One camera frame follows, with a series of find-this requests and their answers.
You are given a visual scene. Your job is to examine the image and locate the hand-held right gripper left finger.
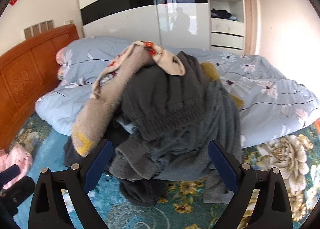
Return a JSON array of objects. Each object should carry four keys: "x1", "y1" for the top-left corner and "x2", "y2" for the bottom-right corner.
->
[{"x1": 28, "y1": 139, "x2": 114, "y2": 229}]

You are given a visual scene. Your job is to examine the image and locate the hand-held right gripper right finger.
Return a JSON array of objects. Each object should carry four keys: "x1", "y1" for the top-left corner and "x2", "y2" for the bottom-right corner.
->
[{"x1": 208, "y1": 139, "x2": 293, "y2": 229}]

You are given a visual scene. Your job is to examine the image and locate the cream printed fleece-lined garment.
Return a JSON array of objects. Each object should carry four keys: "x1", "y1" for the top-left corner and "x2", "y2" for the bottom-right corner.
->
[{"x1": 71, "y1": 40, "x2": 187, "y2": 157}]

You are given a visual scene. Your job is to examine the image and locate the dark folded clothes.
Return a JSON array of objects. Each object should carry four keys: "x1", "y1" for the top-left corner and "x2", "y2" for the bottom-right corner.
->
[{"x1": 210, "y1": 8, "x2": 232, "y2": 19}]

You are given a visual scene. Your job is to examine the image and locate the pink patterned cloth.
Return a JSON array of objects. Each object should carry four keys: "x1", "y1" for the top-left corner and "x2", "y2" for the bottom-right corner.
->
[{"x1": 0, "y1": 143, "x2": 33, "y2": 189}]

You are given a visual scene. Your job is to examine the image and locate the blue-grey fleece garment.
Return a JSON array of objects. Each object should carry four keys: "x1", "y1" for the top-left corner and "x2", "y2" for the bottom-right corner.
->
[{"x1": 109, "y1": 81, "x2": 243, "y2": 204}]

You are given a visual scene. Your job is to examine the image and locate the charcoal garment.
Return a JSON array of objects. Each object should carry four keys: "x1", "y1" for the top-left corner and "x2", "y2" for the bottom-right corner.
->
[{"x1": 64, "y1": 129, "x2": 173, "y2": 207}]

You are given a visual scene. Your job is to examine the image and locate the teal floral plush blanket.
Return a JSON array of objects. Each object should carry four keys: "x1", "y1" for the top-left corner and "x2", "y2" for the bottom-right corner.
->
[{"x1": 10, "y1": 114, "x2": 320, "y2": 229}]

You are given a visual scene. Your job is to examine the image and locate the light blue floral quilt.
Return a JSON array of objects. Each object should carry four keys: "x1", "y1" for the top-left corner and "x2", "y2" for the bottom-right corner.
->
[{"x1": 35, "y1": 36, "x2": 320, "y2": 148}]

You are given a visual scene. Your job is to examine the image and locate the mustard yellow garment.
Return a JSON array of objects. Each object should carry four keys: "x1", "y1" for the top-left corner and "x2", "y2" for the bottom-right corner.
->
[{"x1": 200, "y1": 62, "x2": 245, "y2": 109}]

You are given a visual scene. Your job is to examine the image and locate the dark grey elastic-waist pants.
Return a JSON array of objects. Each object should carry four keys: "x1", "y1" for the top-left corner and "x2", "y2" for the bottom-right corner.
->
[{"x1": 120, "y1": 51, "x2": 208, "y2": 142}]

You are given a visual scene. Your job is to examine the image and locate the pink floral pillow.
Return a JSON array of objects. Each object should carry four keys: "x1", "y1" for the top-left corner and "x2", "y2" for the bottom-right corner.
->
[{"x1": 55, "y1": 46, "x2": 73, "y2": 81}]

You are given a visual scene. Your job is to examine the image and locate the orange wooden headboard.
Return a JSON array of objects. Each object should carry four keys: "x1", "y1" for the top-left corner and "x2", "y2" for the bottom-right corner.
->
[{"x1": 0, "y1": 24, "x2": 80, "y2": 149}]

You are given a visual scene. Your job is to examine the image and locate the white shelf unit with drawers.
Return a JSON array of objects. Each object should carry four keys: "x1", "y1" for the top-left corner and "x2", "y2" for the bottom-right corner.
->
[{"x1": 204, "y1": 0, "x2": 245, "y2": 56}]

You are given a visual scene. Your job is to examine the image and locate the white and black wardrobe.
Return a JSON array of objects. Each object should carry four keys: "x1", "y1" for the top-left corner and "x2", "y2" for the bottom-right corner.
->
[{"x1": 77, "y1": 0, "x2": 212, "y2": 50}]

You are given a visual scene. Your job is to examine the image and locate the wooden door frame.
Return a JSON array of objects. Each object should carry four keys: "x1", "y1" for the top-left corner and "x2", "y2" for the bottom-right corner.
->
[{"x1": 242, "y1": 0, "x2": 259, "y2": 56}]

